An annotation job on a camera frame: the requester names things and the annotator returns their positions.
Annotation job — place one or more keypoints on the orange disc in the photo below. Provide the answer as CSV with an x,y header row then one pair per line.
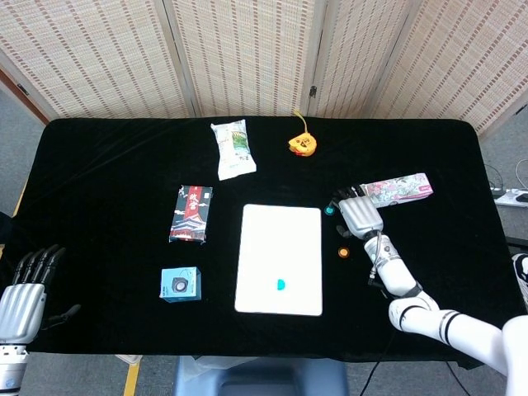
x,y
343,252

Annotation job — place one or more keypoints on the black velvet tablecloth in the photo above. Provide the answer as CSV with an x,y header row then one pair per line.
x,y
103,185

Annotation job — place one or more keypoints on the white magnetic board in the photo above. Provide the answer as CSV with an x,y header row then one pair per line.
x,y
264,247

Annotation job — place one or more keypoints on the white snack bag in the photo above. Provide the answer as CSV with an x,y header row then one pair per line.
x,y
235,152

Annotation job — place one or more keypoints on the yellow tape measure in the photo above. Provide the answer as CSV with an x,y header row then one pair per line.
x,y
303,144

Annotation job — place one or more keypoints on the woven folding screen panel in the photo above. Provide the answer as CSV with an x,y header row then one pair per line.
x,y
354,53
247,53
103,53
466,62

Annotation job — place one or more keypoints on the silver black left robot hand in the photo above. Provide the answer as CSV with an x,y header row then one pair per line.
x,y
20,309

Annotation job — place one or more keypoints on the dark palace print box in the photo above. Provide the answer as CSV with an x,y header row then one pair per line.
x,y
191,214

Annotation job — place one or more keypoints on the floral print carton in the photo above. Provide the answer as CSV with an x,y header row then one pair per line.
x,y
400,187

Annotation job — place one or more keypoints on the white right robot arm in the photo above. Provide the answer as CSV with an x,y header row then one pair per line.
x,y
396,272

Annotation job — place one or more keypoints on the white black sneaker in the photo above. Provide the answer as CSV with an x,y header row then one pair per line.
x,y
521,276

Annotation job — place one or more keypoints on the metal screen hinge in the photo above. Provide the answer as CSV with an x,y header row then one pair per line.
x,y
312,91

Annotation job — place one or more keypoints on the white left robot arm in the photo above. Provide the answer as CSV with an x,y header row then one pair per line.
x,y
10,367

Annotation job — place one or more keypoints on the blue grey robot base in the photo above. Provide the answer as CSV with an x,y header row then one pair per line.
x,y
280,379

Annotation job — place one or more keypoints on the blue speaker carton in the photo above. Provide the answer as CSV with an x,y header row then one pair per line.
x,y
179,284

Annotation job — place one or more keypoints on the white power strip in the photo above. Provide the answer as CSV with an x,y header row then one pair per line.
x,y
513,197

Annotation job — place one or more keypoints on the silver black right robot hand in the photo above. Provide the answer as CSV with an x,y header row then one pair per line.
x,y
361,216

